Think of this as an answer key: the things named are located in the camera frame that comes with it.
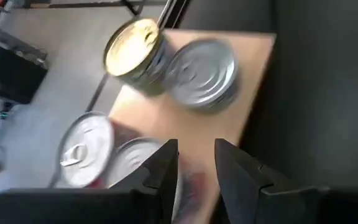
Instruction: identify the gold-lid green-label tuna can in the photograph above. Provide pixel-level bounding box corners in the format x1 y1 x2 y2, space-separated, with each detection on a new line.
103 17 167 78

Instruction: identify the black computer case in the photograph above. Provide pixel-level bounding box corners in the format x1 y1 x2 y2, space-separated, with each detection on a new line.
0 42 50 106

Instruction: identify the black table mat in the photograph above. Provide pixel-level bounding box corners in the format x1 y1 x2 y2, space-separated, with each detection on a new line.
178 0 358 224

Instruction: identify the black shelf post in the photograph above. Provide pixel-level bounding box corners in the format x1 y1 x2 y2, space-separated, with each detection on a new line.
155 0 180 32

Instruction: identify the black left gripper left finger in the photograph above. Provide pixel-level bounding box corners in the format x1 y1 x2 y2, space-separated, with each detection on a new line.
0 139 180 224

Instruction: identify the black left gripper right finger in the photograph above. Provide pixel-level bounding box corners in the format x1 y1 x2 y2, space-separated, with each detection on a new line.
215 139 358 224

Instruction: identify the silver-lid red-label tuna can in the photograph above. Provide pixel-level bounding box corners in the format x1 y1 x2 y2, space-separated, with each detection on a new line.
56 111 115 190
106 138 186 224

